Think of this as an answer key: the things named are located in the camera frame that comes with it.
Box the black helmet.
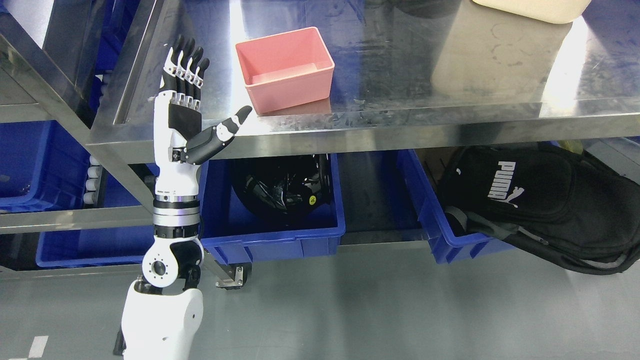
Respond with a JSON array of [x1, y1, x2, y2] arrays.
[[230, 153, 333, 224]]

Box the blue bin with helmet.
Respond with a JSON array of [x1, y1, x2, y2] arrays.
[[199, 153, 346, 265]]

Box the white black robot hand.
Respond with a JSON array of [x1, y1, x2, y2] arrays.
[[153, 34, 253, 200]]

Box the blue bin upper left shelf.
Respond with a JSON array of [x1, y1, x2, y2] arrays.
[[0, 120, 90, 214]]

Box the white bottles row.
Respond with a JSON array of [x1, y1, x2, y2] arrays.
[[83, 75, 112, 206]]

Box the blue bin shelf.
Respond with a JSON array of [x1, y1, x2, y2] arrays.
[[0, 120, 90, 214], [35, 160, 161, 269]]

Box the black Puma backpack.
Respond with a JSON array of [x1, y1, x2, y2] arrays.
[[437, 143, 640, 276]]

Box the beige plastic container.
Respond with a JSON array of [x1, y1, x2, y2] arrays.
[[474, 0, 591, 25]]

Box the pink plastic storage box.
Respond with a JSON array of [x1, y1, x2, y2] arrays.
[[235, 26, 336, 114]]

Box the stainless steel table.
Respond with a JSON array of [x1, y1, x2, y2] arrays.
[[90, 0, 640, 264]]

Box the steel shelf rack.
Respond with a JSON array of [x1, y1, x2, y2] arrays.
[[0, 0, 156, 281]]

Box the blue bin with backpack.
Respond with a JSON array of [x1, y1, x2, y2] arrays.
[[398, 141, 561, 265]]

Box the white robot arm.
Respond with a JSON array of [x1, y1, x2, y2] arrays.
[[113, 35, 253, 360]]

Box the blue bin lower left shelf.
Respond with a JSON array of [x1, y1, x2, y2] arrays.
[[35, 160, 161, 269]]

